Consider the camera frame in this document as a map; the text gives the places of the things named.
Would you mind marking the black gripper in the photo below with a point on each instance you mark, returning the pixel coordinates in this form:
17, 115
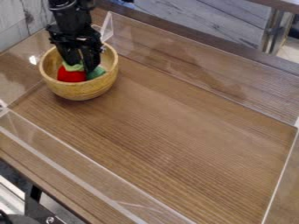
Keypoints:
73, 33

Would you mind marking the red plush strawberry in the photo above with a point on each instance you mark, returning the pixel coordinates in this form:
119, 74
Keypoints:
71, 73

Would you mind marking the green rectangular block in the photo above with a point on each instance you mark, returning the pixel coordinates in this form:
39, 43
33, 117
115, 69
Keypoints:
97, 73

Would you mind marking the wooden bowl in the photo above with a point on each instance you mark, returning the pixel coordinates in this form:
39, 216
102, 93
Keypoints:
70, 82

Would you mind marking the metal table leg background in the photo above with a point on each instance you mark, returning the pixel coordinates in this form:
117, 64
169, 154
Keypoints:
277, 30

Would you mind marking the clear acrylic tray wall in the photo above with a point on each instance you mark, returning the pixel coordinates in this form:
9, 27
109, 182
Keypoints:
189, 143

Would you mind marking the black table frame bracket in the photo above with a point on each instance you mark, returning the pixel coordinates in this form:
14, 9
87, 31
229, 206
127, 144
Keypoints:
35, 210

